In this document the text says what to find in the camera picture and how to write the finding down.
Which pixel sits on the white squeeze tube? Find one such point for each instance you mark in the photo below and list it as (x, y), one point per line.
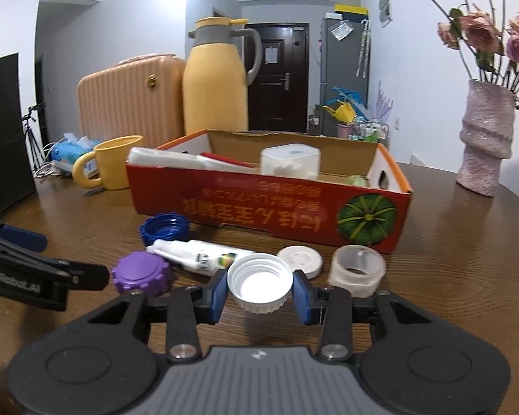
(186, 255)

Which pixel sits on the bunch of dried pink roses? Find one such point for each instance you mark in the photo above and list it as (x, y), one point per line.
(480, 30)

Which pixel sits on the black paper bag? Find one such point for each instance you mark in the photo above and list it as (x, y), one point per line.
(4, 138)

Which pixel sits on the pink bucket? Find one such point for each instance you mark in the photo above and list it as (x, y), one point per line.
(345, 130)

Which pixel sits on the black tripod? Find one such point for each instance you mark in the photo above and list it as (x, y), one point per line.
(28, 116)

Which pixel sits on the translucent plastic cap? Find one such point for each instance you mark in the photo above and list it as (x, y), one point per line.
(354, 283)

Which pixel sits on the yellow thermos jug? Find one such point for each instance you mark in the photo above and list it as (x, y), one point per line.
(214, 95)

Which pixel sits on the blue tissue pack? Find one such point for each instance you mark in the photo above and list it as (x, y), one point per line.
(65, 151)

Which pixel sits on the white plastic packet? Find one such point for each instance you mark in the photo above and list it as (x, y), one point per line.
(164, 158)

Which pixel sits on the yellow and black box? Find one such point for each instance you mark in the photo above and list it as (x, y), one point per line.
(350, 11)

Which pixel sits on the white door notice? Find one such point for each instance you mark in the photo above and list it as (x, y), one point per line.
(271, 54)

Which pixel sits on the grey refrigerator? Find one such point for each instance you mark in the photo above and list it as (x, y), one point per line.
(337, 73)

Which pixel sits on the blue bottle cap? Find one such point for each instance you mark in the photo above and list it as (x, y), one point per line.
(164, 229)

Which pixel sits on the yellow bag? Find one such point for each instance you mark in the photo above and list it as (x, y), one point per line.
(346, 112)

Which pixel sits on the purple wall decal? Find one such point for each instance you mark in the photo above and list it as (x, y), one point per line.
(382, 103)

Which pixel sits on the hanging folded umbrella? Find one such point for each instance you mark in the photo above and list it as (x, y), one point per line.
(363, 49)

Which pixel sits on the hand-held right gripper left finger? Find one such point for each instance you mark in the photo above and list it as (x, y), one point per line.
(218, 296)

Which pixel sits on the clear plastic bag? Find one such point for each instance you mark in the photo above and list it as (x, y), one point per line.
(341, 30)

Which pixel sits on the white plastic container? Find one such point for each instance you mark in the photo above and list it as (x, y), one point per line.
(289, 162)

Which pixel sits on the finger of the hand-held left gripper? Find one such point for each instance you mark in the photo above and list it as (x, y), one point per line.
(88, 276)
(24, 238)

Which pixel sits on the red orange cardboard box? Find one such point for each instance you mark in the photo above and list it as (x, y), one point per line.
(264, 212)

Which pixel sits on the white threaded bottle cap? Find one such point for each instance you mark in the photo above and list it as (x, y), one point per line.
(259, 287)

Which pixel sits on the purple bottle cap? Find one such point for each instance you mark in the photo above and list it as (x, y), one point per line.
(140, 270)

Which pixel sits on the blue plastic hanger rack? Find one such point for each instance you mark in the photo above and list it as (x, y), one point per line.
(344, 95)

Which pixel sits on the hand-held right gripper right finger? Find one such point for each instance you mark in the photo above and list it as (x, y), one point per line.
(301, 300)

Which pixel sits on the pink ribbed suitcase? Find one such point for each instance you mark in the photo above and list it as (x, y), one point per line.
(129, 103)

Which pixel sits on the small green round cap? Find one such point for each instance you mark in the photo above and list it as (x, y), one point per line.
(358, 180)

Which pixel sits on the white lid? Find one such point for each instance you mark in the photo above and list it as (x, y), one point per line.
(300, 259)

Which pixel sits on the pink textured vase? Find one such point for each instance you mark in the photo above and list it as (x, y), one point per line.
(484, 147)

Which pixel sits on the yellow ceramic mug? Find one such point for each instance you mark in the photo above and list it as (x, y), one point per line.
(112, 164)

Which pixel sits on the dark entrance door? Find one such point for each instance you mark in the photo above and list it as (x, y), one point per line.
(277, 95)

